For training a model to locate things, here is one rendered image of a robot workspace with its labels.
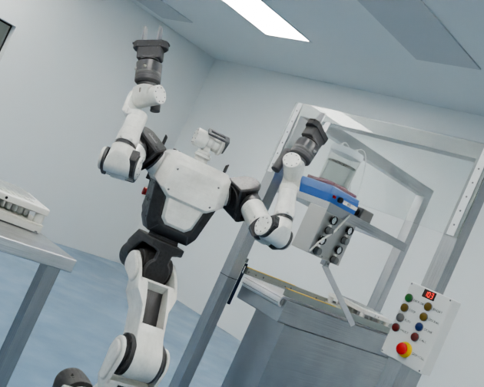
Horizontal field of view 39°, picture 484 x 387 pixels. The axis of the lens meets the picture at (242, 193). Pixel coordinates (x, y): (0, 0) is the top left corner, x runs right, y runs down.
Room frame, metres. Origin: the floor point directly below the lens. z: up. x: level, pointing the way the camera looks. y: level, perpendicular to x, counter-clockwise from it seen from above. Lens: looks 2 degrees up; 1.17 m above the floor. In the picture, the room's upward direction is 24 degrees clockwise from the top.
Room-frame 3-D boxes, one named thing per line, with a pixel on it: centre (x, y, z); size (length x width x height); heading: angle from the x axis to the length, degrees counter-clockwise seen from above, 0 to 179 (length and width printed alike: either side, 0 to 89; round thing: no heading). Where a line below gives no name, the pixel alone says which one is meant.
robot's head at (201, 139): (2.51, 0.19, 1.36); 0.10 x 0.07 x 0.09; 107
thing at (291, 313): (3.43, -0.76, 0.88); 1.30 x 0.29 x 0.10; 131
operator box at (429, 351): (2.28, -0.72, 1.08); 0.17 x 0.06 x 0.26; 41
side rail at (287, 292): (3.32, -0.84, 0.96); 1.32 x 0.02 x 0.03; 131
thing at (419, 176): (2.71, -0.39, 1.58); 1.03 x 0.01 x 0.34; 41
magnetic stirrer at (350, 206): (3.04, -0.36, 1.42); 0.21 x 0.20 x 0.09; 41
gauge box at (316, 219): (2.96, -0.40, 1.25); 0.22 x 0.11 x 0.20; 131
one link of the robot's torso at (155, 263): (2.59, 0.23, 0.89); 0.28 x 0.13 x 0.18; 29
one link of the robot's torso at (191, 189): (2.57, 0.21, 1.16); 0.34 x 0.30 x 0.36; 107
